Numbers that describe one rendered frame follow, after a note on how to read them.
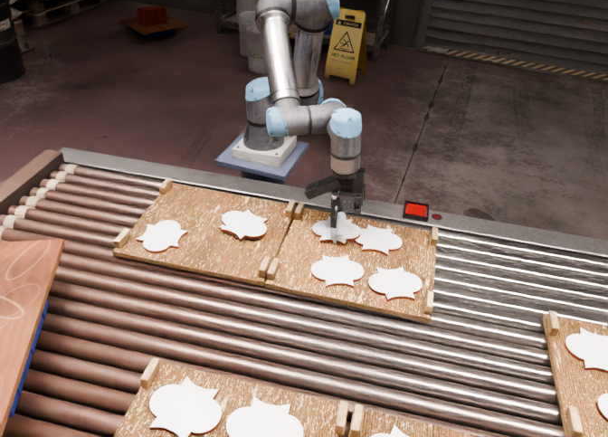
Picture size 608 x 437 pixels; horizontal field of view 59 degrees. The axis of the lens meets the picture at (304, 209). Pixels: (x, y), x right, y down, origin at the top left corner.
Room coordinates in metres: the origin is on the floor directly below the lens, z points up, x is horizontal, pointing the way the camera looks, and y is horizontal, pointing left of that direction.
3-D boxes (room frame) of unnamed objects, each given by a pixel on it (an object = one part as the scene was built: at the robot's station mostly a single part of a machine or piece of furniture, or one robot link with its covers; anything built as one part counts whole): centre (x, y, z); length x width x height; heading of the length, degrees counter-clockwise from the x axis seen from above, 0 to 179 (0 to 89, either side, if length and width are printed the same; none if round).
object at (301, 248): (1.12, -0.15, 0.93); 0.41 x 0.35 x 0.02; 79
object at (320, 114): (1.31, -0.05, 1.24); 0.11 x 0.11 x 0.08; 13
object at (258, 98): (1.77, 0.17, 1.08); 0.13 x 0.12 x 0.14; 103
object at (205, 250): (1.20, 0.26, 0.93); 0.41 x 0.35 x 0.02; 79
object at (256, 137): (1.77, 0.17, 0.96); 0.15 x 0.15 x 0.10
